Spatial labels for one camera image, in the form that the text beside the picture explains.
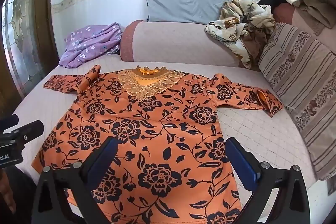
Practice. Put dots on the cream floral blanket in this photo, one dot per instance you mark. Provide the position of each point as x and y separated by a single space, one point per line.
236 19

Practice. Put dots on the purple floral cloth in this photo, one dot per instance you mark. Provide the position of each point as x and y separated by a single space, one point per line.
89 43

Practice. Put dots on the brown cloth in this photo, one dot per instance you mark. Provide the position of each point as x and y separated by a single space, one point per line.
256 43

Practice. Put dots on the beige garment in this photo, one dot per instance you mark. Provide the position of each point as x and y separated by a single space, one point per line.
317 14

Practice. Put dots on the striped floral pillow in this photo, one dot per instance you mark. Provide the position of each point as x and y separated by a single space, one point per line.
302 82

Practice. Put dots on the orange floral shirt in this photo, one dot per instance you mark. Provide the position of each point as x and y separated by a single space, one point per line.
157 134

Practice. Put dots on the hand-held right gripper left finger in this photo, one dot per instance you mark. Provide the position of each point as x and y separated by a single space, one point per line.
105 158

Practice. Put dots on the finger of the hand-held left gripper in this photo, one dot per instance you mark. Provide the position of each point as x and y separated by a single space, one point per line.
9 123
30 132

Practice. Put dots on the person's left forearm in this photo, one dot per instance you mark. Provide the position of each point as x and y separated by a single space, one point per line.
5 192

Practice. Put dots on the pink bolster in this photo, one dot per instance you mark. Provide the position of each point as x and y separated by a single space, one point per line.
286 14
178 43

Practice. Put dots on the wooden stained glass door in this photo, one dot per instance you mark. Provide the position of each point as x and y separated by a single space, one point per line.
23 37

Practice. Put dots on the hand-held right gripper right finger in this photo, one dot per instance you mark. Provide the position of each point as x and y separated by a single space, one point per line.
241 163

